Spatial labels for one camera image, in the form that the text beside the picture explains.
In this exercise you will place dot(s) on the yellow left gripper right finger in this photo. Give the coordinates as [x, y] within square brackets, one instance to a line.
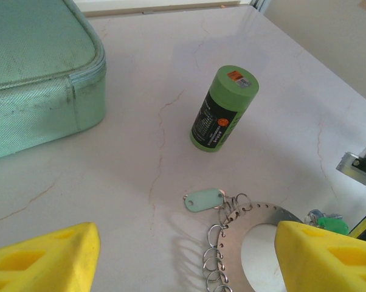
[323, 264]

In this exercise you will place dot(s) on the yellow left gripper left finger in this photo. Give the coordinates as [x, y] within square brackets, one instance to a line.
[49, 261]

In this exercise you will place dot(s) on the key with green tag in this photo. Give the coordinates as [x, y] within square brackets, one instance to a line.
[332, 225]

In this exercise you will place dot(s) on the metal keyring plate with rings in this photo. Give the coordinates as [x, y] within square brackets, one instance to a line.
[262, 213]

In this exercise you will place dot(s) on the mint green key tag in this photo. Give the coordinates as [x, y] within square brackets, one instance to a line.
[201, 200]

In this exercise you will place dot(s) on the green cylindrical canister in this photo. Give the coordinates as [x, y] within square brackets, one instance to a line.
[222, 112]

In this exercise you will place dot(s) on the mint green zip case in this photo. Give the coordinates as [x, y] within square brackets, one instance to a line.
[34, 76]

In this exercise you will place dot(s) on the aluminium frame post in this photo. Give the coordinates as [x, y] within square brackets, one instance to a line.
[262, 6]

